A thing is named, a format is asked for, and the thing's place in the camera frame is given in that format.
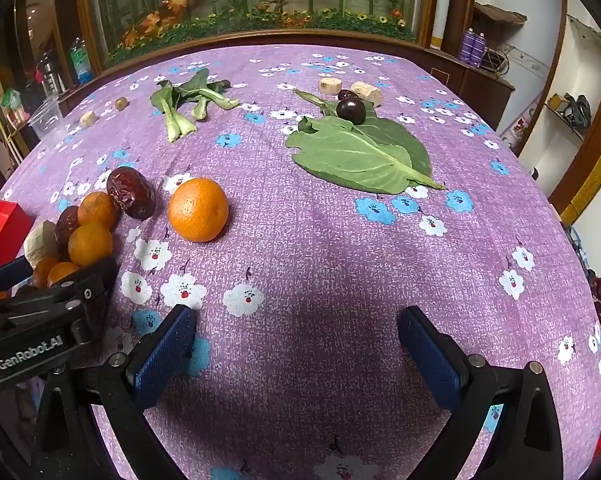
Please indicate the large orange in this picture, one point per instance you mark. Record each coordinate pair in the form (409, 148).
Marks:
(198, 209)

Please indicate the dark purple plum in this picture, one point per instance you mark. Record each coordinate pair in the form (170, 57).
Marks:
(351, 110)

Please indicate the dark steel thermos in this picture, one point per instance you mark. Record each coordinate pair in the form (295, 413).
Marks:
(50, 77)

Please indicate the blue water bottle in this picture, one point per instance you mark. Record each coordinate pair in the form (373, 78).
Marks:
(82, 62)

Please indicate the clear plastic cup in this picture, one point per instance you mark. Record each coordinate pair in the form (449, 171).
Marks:
(45, 117)

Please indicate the dark grey bundle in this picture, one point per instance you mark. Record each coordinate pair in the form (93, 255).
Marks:
(573, 107)

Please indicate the wooden side cabinet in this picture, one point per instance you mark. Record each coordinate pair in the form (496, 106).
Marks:
(480, 85)

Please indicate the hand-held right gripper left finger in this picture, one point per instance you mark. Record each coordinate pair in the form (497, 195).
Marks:
(165, 355)

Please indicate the purple floral tablecloth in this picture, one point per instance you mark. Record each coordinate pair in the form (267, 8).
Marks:
(305, 260)

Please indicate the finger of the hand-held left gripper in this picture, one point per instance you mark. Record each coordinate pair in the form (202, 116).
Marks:
(88, 280)
(8, 272)

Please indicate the dark red date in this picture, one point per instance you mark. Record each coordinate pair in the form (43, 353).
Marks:
(130, 193)
(65, 224)
(347, 94)

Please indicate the green packet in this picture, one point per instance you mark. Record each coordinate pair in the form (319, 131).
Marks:
(10, 100)

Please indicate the purple bottle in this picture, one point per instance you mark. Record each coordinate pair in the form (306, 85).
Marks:
(477, 47)
(466, 45)

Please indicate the large green cabbage leaf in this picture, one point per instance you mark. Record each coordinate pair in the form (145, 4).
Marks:
(360, 155)

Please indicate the green olive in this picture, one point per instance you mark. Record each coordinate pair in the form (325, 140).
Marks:
(121, 104)

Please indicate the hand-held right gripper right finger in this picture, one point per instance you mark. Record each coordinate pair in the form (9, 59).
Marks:
(430, 360)

